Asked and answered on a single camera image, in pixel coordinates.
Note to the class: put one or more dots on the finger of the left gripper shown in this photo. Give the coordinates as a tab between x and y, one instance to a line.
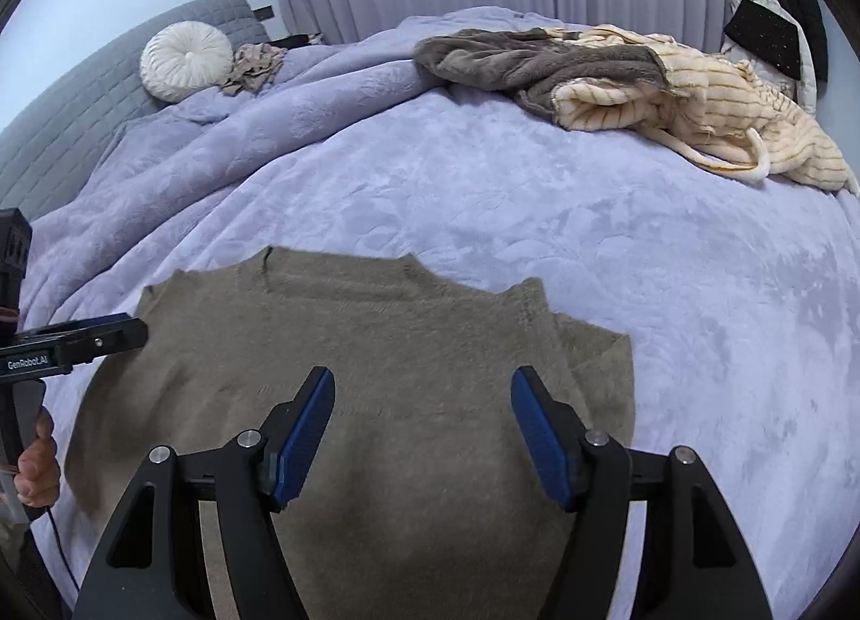
83	340

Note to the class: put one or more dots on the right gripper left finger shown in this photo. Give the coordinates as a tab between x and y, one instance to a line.
149	562

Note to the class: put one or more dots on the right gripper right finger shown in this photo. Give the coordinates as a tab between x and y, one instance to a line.
695	563

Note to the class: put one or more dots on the olive brown knit sweater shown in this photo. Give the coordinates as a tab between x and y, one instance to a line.
422	501

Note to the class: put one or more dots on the person's left hand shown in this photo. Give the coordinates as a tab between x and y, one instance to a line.
38	480

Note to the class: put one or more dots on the grey quilted headboard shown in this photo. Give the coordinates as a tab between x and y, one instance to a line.
50	149

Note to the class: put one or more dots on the lavender plush bed blanket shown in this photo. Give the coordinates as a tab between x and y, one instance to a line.
740	300

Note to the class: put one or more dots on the round white pleated cushion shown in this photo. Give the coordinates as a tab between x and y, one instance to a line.
184	58

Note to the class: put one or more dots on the small beige crumpled garment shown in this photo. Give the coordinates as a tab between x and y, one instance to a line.
254	65

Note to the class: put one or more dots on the cream striped garment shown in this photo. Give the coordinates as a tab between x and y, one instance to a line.
716	113

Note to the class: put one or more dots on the dark brown fleece garment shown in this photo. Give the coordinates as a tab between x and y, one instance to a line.
527	66

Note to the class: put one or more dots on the black sparkly hanging garment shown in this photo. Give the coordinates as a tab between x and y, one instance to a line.
769	38

